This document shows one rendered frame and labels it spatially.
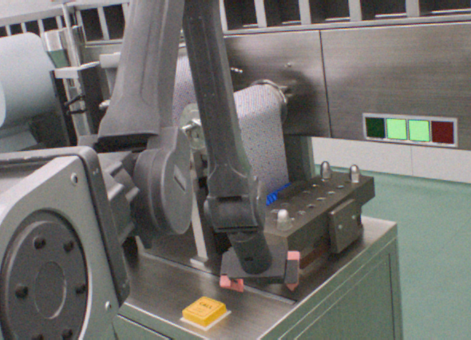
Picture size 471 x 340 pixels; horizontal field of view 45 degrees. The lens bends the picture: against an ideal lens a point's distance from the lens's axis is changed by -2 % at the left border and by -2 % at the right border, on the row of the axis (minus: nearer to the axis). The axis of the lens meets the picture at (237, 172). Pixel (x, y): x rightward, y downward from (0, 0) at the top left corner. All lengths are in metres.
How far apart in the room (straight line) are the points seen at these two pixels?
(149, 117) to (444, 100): 0.98
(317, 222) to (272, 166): 0.24
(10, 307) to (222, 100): 0.54
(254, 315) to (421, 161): 3.08
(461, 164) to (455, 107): 2.72
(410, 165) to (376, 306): 2.73
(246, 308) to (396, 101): 0.62
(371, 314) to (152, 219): 1.18
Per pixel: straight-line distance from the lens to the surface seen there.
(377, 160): 4.40
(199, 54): 0.79
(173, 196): 0.50
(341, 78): 1.53
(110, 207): 0.41
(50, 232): 0.35
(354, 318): 1.53
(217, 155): 0.83
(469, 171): 4.12
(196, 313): 1.29
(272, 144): 1.54
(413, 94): 1.44
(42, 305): 0.34
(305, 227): 1.36
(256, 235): 0.92
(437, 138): 1.44
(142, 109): 0.54
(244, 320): 1.28
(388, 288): 1.67
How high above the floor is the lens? 1.60
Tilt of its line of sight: 19 degrees down
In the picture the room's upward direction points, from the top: 9 degrees counter-clockwise
